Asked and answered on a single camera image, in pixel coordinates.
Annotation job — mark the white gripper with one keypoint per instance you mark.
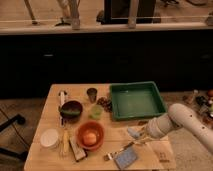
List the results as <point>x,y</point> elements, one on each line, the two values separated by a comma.
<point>145,134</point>

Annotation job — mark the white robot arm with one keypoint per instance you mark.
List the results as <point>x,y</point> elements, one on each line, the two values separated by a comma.
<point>178,116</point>

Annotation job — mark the green plastic tray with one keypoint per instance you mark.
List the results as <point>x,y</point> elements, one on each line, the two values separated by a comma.
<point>133,101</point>

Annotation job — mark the bunch of dark grapes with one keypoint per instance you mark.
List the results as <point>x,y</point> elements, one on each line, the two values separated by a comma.
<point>105,103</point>

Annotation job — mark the orange bowl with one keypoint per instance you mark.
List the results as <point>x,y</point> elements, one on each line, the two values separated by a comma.
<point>94,127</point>

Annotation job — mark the light green cup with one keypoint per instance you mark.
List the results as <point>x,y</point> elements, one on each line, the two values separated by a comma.
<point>95,112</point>

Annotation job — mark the orange fruit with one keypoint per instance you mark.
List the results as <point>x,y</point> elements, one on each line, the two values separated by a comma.
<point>89,139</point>

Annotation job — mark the dark metal cup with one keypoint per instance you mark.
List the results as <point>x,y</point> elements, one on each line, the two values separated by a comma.
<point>92,94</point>

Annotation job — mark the wooden folding table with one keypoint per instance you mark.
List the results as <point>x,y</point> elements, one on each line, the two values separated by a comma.
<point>154,155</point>

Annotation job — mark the clutter on floor right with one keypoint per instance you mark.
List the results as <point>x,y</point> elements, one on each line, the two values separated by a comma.
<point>204,106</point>

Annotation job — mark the dark green bowl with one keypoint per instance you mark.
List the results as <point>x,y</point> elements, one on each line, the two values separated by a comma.
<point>71,109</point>

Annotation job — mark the dark cabinet counter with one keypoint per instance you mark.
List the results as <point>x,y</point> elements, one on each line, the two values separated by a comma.
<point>175,60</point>

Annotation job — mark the white marker tube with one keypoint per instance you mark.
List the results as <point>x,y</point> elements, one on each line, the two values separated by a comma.
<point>62,96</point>

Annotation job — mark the white lid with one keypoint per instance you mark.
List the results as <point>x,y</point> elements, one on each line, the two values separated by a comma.
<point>49,138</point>

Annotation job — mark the brush with dark handle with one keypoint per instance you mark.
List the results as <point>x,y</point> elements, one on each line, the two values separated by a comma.
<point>112,155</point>

